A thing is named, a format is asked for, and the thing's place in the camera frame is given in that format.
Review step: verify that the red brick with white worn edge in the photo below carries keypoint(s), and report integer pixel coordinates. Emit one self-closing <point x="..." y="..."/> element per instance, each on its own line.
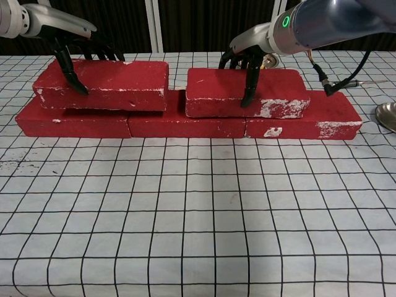
<point x="216" y="83"/>

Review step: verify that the shallow steel plate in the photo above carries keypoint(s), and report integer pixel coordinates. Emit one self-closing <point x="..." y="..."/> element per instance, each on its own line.
<point x="388" y="114"/>

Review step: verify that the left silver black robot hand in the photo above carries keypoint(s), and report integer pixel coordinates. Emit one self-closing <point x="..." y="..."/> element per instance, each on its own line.
<point x="62" y="21"/>

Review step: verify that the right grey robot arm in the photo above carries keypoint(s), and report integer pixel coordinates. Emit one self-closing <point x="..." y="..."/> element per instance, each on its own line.
<point x="340" y="21"/>

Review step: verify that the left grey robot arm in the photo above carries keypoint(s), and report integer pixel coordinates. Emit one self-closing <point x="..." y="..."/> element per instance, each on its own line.
<point x="12" y="18"/>

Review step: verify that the white black checked tablecloth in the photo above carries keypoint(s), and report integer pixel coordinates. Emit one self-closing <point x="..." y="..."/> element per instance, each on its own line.
<point x="198" y="247"/>

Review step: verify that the white partition frame post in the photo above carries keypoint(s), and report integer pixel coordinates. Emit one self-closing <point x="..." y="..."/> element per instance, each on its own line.
<point x="154" y="24"/>

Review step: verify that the red brick with white patch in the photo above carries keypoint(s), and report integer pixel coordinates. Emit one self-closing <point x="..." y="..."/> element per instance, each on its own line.
<point x="325" y="108"/>

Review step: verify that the red brick with chipped corner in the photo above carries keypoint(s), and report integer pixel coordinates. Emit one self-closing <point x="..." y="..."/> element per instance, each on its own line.
<point x="123" y="77"/>

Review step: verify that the steel bowl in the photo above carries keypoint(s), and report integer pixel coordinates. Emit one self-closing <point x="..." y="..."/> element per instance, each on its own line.
<point x="272" y="62"/>

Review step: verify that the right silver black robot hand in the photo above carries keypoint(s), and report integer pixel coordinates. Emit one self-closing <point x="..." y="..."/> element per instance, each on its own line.
<point x="253" y="37"/>

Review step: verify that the plain red brick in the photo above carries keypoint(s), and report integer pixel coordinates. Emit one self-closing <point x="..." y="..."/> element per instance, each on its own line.
<point x="185" y="127"/>
<point x="77" y="127"/>

